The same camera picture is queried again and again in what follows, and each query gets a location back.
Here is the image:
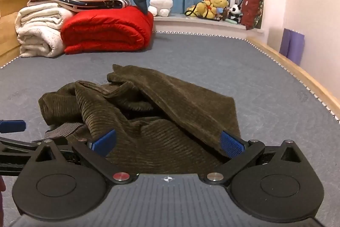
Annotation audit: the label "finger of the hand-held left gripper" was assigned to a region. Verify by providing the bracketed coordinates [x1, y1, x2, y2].
[0, 120, 26, 134]
[0, 136, 41, 174]

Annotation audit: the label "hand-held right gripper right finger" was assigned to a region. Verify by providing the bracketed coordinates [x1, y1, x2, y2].
[206, 131, 303, 185]

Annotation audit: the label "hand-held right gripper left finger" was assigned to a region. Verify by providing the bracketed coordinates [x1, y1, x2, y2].
[34, 128, 133, 185]

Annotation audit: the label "brown corduroy pants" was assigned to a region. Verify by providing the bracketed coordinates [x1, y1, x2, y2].
[38, 64, 249, 177]

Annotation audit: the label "grey quilted mattress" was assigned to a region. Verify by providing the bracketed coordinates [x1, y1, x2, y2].
[0, 30, 340, 227]

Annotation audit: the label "white fleece blanket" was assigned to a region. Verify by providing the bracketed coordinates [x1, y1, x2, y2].
[14, 2, 75, 58]

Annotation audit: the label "red quilt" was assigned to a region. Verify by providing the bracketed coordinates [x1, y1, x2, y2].
[61, 6, 154, 54]

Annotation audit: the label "purple yoga mat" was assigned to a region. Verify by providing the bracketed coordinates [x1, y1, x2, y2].
[279, 28, 305, 66]

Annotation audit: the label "panda plush toy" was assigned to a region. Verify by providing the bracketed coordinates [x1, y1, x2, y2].
[229, 4, 243, 22]

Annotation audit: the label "red cushion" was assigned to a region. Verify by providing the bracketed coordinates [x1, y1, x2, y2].
[240, 0, 264, 30]

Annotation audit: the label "striped folded bedding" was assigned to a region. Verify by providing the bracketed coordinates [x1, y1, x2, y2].
[27, 0, 132, 9]

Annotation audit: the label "yellow duck plush toy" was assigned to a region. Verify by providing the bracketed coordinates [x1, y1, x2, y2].
[185, 2, 213, 19]

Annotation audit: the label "yellow bear plush toy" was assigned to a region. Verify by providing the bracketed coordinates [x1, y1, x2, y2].
[203, 0, 229, 19]

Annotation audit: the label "wooden bed frame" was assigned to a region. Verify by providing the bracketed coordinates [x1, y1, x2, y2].
[0, 0, 340, 121]

